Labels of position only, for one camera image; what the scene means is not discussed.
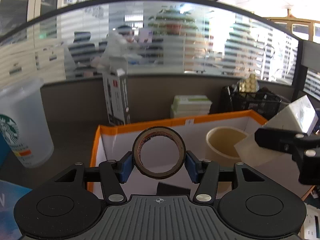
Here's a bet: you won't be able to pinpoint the white wall socket plate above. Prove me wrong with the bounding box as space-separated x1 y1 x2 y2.
234 95 318 167

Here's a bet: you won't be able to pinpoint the tan paper cup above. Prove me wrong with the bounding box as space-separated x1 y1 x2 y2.
205 126 248 167

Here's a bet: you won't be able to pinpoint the black leather pouch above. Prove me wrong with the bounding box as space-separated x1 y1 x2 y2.
156 182 191 196

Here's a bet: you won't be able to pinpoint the brown tape roll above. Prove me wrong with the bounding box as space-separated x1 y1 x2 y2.
128 126 187 180

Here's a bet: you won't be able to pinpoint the orange cardboard box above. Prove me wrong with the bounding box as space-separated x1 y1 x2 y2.
91 110 313 197

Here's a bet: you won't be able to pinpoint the black mesh desk organizer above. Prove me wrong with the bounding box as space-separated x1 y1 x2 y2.
217 85 291 120

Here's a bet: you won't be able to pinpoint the yellow pill blister pack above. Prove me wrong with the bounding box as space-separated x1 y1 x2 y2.
237 73 259 93

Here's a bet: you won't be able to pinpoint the green white flat boxes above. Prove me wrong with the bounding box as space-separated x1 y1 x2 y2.
170 95 212 118

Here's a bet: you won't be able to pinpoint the small white product carton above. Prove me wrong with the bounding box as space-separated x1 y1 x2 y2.
103 68 131 126

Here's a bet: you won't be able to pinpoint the grey partition panel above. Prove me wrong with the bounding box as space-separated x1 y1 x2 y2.
302 40 320 72

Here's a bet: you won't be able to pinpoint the clear Starbucks plastic cup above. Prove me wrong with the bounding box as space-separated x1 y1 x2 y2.
1 77 54 168

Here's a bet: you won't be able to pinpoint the colourful AGON desk mat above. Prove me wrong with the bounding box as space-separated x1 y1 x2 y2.
0 180 31 240

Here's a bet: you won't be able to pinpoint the blue paper bag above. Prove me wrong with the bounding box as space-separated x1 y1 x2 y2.
0 134 11 167

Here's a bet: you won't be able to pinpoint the frosted glass desk partition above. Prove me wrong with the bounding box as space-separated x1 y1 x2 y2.
1 0 299 86

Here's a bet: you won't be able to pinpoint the beige glass door cabinet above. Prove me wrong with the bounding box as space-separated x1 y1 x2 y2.
1 0 62 36

